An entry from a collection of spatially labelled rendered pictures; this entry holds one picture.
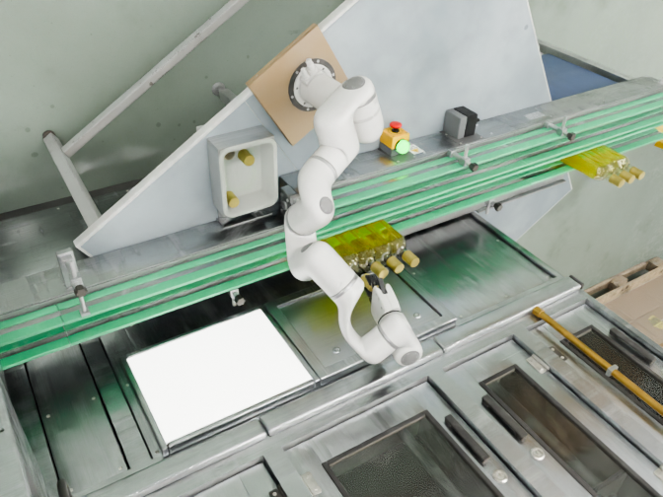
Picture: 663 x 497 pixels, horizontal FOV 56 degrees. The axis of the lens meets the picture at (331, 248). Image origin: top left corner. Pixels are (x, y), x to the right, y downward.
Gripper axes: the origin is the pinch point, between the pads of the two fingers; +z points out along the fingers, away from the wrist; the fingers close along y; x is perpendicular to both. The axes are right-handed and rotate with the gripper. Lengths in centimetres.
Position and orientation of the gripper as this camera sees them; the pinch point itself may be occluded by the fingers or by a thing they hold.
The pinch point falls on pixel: (371, 285)
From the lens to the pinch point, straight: 176.8
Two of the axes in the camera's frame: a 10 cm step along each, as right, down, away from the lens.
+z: -2.9, -5.8, 7.6
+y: 0.4, -8.0, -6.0
